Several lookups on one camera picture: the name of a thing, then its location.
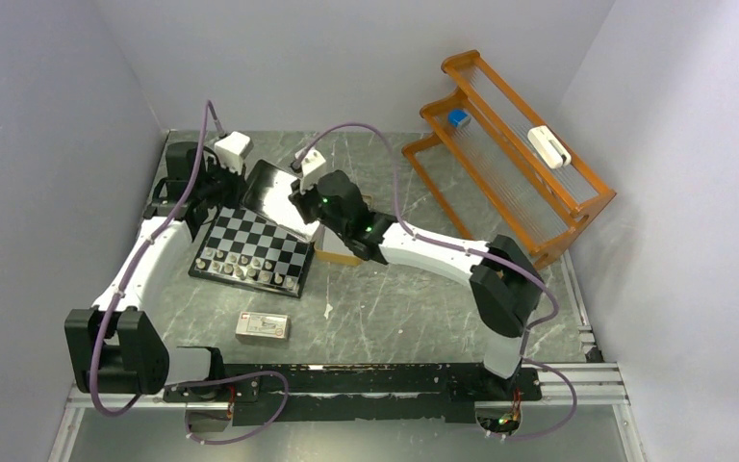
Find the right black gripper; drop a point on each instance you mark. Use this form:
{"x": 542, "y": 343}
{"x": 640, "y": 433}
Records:
{"x": 300, "y": 200}

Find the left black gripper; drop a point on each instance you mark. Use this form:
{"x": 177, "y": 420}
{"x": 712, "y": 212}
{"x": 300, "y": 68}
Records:
{"x": 239, "y": 184}

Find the silver metal tin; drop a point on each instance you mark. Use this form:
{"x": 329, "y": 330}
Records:
{"x": 268, "y": 191}

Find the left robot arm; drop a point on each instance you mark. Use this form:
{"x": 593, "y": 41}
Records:
{"x": 114, "y": 347}

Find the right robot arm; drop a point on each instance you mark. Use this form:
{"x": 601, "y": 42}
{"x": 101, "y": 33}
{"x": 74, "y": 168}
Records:
{"x": 505, "y": 286}

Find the black white chess board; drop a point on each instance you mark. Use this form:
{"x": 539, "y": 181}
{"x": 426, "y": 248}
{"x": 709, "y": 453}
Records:
{"x": 245, "y": 251}

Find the small printed card box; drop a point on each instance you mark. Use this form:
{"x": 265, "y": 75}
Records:
{"x": 255, "y": 325}

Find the blue small block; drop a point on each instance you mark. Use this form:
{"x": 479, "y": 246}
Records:
{"x": 458, "y": 118}

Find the orange wooden rack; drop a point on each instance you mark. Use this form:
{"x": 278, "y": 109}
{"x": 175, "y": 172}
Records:
{"x": 547, "y": 209}

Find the white plastic device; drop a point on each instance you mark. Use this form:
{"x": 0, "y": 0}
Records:
{"x": 548, "y": 147}

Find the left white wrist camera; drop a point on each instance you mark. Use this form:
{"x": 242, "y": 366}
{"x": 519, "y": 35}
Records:
{"x": 232, "y": 151}

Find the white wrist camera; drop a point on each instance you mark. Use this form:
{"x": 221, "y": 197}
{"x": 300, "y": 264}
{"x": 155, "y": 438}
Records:
{"x": 232, "y": 151}
{"x": 309, "y": 165}

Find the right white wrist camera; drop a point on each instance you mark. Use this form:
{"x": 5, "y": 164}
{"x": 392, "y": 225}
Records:
{"x": 309, "y": 165}

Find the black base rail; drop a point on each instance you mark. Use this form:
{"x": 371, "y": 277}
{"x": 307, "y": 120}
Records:
{"x": 331, "y": 393}

